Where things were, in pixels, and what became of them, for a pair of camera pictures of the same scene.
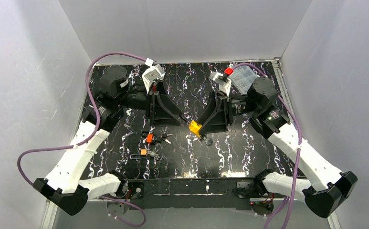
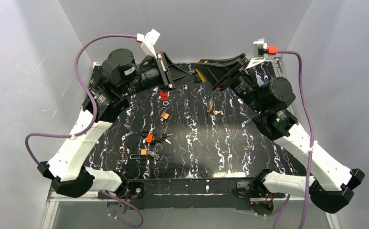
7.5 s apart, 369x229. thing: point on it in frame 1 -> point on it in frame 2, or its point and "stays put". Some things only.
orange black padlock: x=149 y=138 stays put
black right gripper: x=225 y=111 -> x=233 y=73
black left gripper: x=152 y=104 -> x=166 y=71
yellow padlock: x=195 y=128 -> x=202 y=78
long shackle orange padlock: x=143 y=152 stays put
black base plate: x=231 y=194 stays put
